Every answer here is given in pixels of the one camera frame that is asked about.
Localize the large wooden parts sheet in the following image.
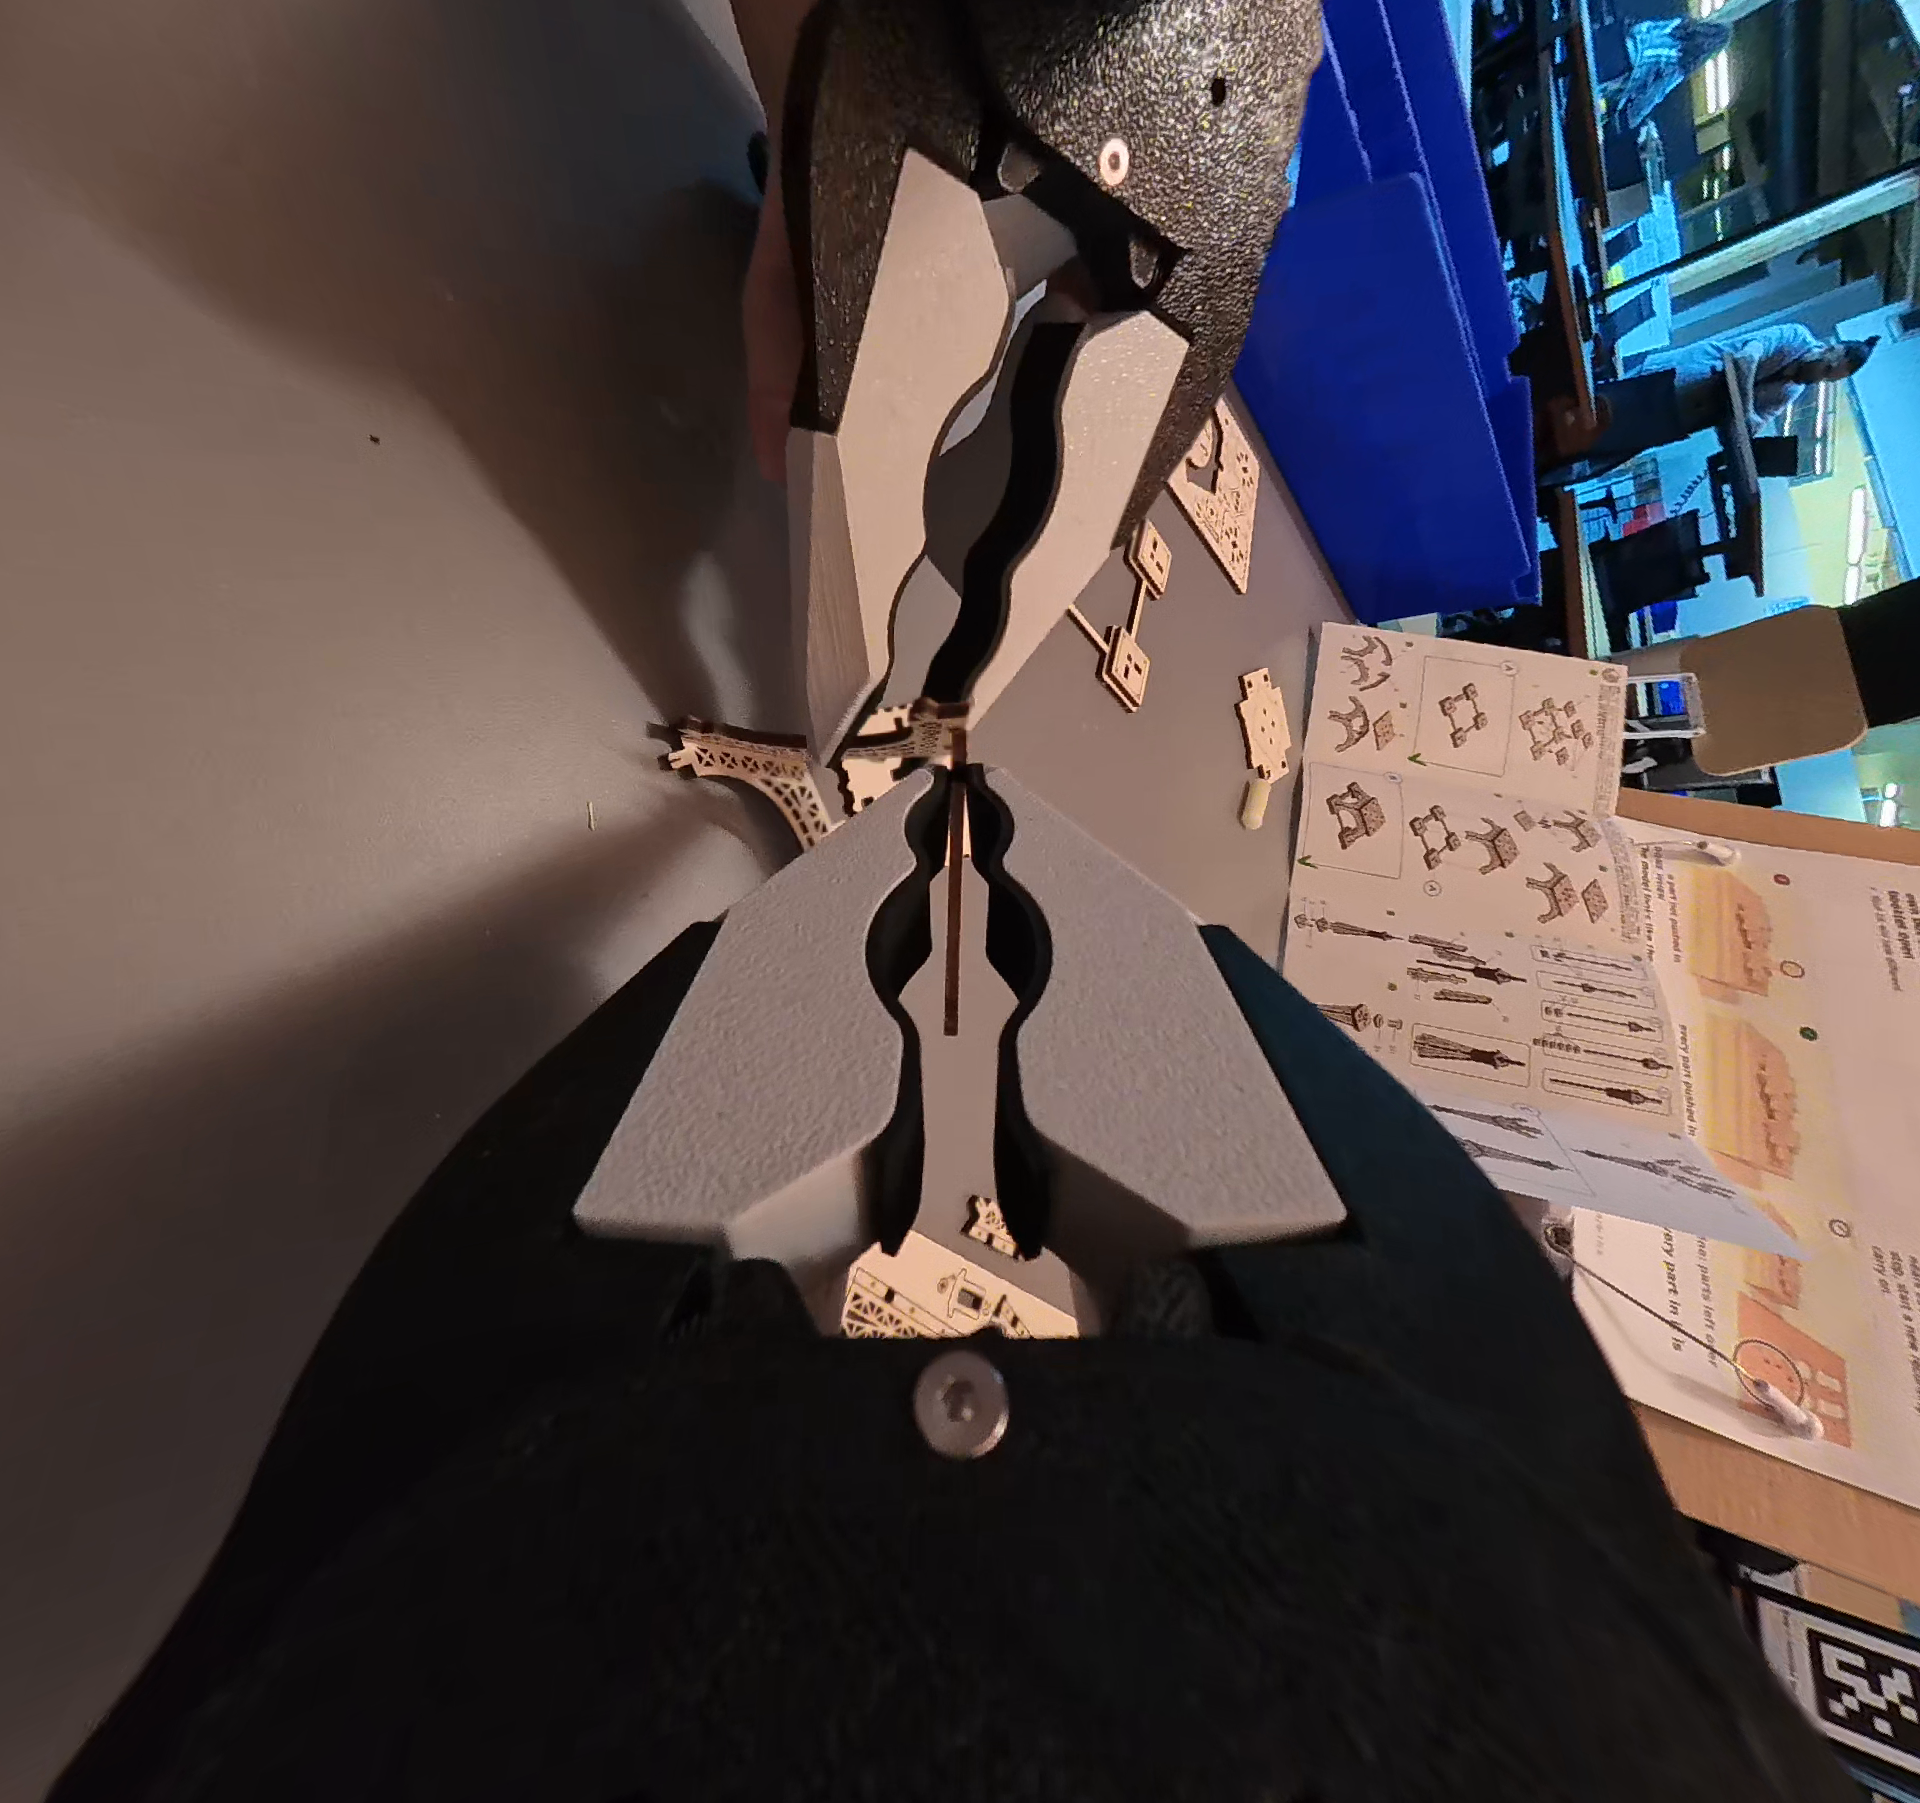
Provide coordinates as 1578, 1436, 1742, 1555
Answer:
838, 1221, 1086, 1343

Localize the grey desk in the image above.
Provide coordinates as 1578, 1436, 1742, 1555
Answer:
0, 0, 1561, 1803

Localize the person's left hand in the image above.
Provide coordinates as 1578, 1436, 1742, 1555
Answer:
726, 0, 902, 480

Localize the wooden sheet with arch cutouts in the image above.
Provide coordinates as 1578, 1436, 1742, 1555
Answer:
1163, 395, 1265, 598

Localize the thin cord with white tip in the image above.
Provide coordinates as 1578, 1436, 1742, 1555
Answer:
1549, 1221, 1830, 1446

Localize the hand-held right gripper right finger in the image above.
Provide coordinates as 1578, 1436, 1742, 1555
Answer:
966, 765, 1347, 1337

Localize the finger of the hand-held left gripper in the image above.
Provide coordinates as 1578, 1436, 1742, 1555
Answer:
783, 150, 1083, 771
913, 306, 1196, 723

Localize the colour instruction card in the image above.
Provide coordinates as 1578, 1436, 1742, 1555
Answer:
1564, 811, 1920, 1514

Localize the tan panel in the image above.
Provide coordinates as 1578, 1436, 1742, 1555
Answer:
1676, 598, 1876, 780

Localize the small cross-shaped wooden plate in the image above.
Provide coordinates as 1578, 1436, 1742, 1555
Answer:
1235, 662, 1297, 786

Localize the printed black-white marker sheet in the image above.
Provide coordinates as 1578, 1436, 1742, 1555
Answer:
1742, 1558, 1920, 1798

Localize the plywood clipboard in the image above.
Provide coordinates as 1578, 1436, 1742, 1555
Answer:
1612, 780, 1920, 1608

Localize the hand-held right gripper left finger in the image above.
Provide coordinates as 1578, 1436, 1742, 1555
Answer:
568, 765, 958, 1337

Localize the wooden square frame piece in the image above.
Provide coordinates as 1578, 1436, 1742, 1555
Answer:
1065, 516, 1177, 717

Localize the folded black-white instruction sheet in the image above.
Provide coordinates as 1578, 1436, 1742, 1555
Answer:
1278, 616, 1809, 1261

